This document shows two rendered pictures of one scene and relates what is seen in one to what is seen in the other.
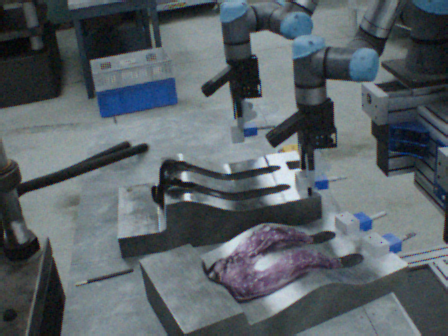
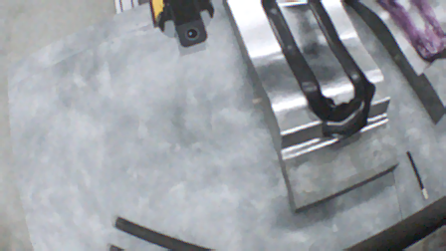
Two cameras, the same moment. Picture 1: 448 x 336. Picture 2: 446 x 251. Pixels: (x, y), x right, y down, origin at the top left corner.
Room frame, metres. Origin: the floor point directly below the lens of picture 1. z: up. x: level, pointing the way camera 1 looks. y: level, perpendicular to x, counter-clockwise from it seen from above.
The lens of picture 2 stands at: (1.61, 0.45, 1.88)
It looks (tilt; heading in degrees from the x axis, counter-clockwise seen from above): 71 degrees down; 265
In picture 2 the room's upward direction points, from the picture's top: 7 degrees counter-clockwise
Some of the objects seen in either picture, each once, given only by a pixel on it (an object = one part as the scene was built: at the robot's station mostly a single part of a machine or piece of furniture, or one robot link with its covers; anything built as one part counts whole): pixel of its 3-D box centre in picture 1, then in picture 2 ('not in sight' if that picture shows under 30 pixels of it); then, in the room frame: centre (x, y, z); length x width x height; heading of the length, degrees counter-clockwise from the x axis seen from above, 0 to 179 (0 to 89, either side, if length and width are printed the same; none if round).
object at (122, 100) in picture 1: (134, 90); not in sight; (4.50, 0.60, 0.11); 0.61 x 0.41 x 0.22; 100
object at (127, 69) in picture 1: (131, 68); not in sight; (4.49, 0.60, 0.28); 0.61 x 0.41 x 0.15; 100
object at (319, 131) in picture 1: (315, 124); not in sight; (1.33, -0.23, 1.05); 0.09 x 0.08 x 0.12; 95
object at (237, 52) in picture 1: (237, 49); not in sight; (1.61, -0.08, 1.17); 0.08 x 0.08 x 0.05
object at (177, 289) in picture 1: (275, 274); (413, 20); (1.02, -0.09, 0.86); 0.50 x 0.26 x 0.11; 112
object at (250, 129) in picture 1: (252, 128); (184, 21); (1.61, -0.10, 0.93); 0.13 x 0.05 x 0.05; 95
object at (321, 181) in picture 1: (322, 180); not in sight; (1.33, -0.25, 0.89); 0.13 x 0.05 x 0.05; 95
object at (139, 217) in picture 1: (213, 193); (319, 69); (1.37, 0.03, 0.87); 0.50 x 0.26 x 0.14; 95
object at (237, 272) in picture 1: (274, 255); (414, 13); (1.03, -0.09, 0.90); 0.26 x 0.18 x 0.08; 112
